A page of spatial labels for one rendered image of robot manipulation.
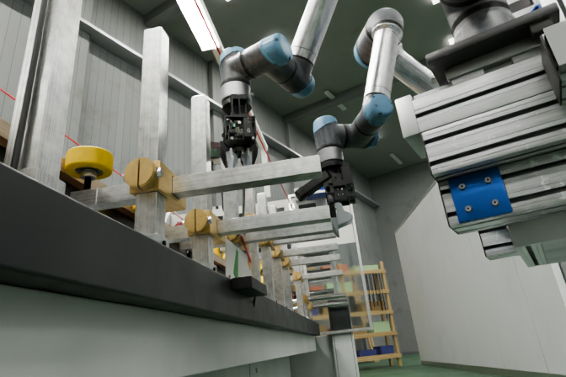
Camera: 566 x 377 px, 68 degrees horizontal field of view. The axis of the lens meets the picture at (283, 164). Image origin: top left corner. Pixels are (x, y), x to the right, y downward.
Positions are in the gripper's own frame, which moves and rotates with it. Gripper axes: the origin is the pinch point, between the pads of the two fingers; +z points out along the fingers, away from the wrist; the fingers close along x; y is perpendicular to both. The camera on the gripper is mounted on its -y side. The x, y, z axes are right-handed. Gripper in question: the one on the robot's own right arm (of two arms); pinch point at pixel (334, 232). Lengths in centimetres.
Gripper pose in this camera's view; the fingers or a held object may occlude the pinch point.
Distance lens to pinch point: 117.3
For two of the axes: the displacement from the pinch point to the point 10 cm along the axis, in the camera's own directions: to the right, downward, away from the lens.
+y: 9.8, -1.6, -1.0
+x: 1.6, 3.8, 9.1
